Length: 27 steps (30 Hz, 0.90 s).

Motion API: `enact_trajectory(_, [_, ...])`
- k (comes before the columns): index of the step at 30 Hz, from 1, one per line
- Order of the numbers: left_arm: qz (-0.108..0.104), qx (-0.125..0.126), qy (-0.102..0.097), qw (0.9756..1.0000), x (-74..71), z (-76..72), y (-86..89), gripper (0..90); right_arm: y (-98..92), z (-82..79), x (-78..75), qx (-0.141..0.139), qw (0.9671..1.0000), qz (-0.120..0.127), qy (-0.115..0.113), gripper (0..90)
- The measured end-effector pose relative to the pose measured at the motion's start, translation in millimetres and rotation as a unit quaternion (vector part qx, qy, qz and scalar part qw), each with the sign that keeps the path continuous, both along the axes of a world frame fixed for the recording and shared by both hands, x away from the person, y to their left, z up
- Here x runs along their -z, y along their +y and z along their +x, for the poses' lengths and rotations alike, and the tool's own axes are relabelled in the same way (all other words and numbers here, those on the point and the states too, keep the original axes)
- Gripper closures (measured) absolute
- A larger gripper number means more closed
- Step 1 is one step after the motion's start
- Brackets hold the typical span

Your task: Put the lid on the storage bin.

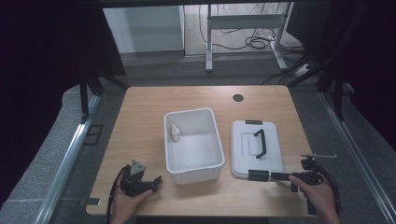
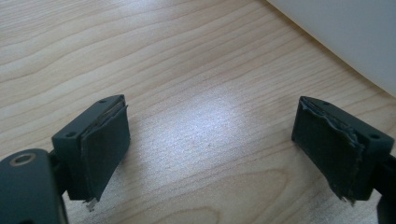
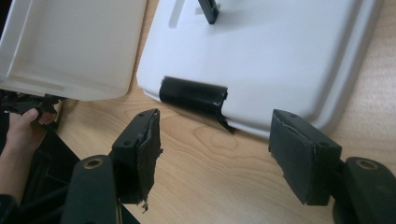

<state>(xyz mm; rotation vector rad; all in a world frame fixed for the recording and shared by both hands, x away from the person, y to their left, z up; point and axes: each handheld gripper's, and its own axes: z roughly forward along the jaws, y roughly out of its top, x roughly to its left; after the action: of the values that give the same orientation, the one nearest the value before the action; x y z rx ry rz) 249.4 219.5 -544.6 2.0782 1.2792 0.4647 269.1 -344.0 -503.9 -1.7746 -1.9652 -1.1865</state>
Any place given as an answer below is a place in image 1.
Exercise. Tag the aluminium rail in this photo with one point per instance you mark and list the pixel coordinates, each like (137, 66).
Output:
(67, 165)
(358, 155)

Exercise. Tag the black stand legs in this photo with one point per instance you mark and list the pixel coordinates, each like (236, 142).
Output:
(88, 90)
(337, 90)

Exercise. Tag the black curtain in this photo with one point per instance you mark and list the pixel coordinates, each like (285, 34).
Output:
(367, 62)
(46, 62)

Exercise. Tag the black round table grommet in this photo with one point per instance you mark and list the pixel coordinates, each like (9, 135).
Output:
(238, 98)

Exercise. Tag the small white bottle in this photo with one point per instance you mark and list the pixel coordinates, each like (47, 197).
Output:
(175, 133)

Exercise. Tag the white cabinet panel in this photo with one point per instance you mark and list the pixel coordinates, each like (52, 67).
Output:
(143, 29)

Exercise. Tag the white power strip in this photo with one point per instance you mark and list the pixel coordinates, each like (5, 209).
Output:
(302, 70)

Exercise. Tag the white plastic storage box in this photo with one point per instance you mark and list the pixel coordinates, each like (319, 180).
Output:
(194, 149)

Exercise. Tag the grey metal desk frame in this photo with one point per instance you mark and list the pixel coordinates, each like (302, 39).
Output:
(246, 21)

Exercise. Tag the person's left hand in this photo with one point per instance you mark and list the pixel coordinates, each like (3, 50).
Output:
(126, 205)

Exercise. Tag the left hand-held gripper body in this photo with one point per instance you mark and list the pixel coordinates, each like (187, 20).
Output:
(133, 183)

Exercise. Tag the person's right hand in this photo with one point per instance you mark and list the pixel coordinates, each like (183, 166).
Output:
(316, 196)

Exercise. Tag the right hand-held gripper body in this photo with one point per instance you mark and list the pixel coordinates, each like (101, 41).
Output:
(308, 177)

